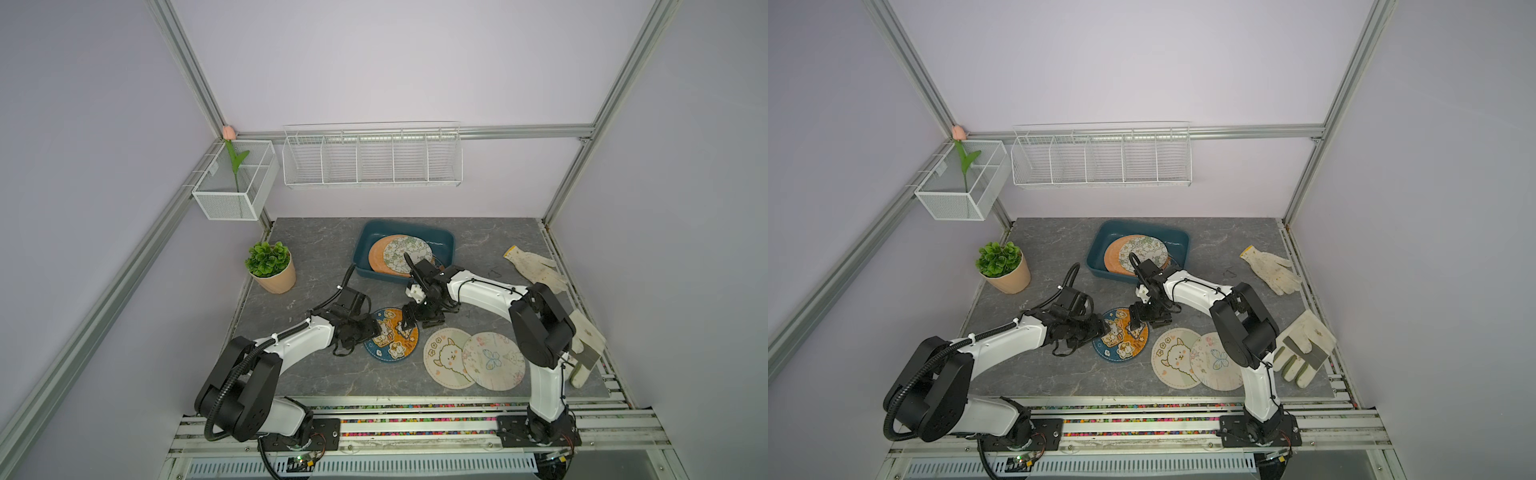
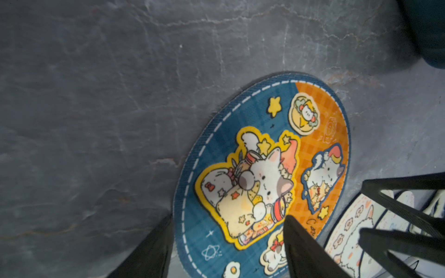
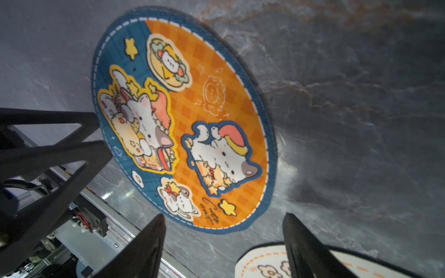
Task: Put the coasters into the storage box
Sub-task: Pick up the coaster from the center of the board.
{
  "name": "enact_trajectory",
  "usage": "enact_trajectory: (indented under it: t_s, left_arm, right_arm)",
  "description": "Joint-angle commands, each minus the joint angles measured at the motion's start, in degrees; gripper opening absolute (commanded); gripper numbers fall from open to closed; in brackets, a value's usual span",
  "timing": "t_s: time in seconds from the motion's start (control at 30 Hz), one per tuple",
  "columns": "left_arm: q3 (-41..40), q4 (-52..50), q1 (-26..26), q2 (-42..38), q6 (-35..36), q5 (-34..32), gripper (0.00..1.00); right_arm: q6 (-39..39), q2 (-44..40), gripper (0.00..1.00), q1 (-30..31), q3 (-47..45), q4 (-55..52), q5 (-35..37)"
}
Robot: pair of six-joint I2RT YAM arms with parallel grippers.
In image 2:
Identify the blue orange toast coaster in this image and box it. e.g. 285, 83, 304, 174
173, 73, 351, 278

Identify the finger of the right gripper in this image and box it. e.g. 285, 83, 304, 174
359, 228, 445, 278
360, 173, 445, 238

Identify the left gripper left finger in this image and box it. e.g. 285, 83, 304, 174
107, 214, 174, 278

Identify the butterfly cream coaster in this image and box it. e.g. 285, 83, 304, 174
359, 190, 445, 278

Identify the teal plastic storage box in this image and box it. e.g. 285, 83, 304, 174
399, 0, 445, 69

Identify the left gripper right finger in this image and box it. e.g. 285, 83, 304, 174
283, 215, 350, 278

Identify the alpaca cream coaster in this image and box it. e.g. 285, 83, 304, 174
324, 194, 386, 278

